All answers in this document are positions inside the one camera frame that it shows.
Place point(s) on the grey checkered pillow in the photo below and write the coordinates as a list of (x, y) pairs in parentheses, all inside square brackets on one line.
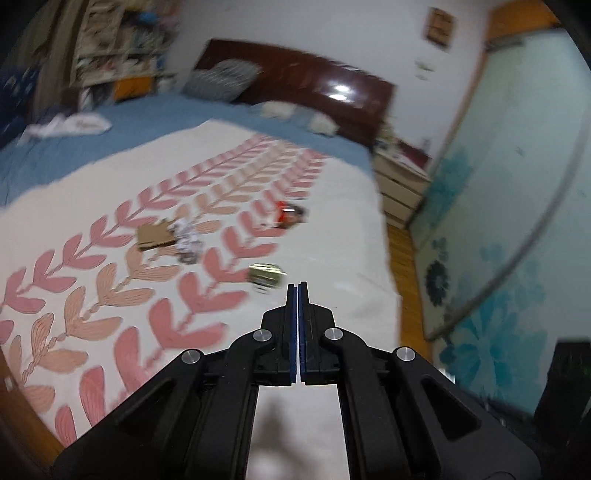
[(221, 78)]

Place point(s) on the white garment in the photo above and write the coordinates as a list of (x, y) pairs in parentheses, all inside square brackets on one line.
[(78, 124)]

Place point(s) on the gold foil wrapper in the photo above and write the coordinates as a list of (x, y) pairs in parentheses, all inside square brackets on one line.
[(265, 274)]

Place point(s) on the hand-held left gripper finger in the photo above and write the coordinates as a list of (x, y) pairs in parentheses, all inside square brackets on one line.
[(302, 332), (294, 332)]

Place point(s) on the brown cardboard piece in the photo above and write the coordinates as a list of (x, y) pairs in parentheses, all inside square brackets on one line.
[(154, 235)]

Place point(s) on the beige curtain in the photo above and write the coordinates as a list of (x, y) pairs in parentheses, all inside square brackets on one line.
[(55, 60)]

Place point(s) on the red snack wrapper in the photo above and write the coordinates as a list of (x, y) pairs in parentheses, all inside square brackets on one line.
[(288, 213)]

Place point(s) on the beige nightstand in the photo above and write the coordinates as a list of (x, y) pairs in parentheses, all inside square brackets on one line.
[(399, 189)]

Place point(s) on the navy moon print cloth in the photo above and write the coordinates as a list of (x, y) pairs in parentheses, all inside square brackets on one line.
[(14, 92)]

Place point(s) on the crumpled printed paper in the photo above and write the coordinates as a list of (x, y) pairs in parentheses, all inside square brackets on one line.
[(187, 240)]

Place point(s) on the orange storage box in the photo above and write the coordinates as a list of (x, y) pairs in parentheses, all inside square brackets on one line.
[(131, 86)]

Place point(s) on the blue bed sheet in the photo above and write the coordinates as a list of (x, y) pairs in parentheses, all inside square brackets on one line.
[(152, 120)]

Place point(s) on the white bookshelf with books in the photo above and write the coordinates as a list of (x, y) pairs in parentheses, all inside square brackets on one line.
[(106, 46)]

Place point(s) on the dark wooden headboard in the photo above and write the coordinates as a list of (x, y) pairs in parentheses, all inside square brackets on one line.
[(314, 74)]

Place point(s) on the floral print wardrobe door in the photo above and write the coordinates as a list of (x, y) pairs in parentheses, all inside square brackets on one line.
[(508, 184)]

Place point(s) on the blue and white pillow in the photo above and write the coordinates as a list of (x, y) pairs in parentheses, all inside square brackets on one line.
[(281, 110)]

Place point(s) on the brown wall hanging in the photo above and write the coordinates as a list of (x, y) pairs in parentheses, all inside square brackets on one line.
[(439, 25)]

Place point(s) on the white leaf print blanket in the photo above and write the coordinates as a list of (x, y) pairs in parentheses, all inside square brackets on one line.
[(346, 240)]

